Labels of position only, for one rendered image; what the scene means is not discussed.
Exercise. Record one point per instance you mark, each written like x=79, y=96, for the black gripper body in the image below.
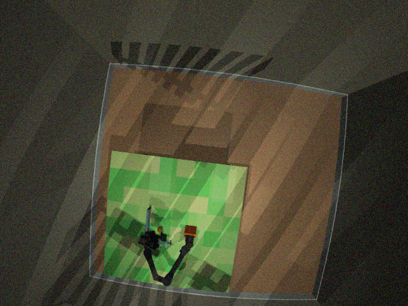
x=156, y=237

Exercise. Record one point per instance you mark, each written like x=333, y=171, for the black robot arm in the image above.
x=152, y=244

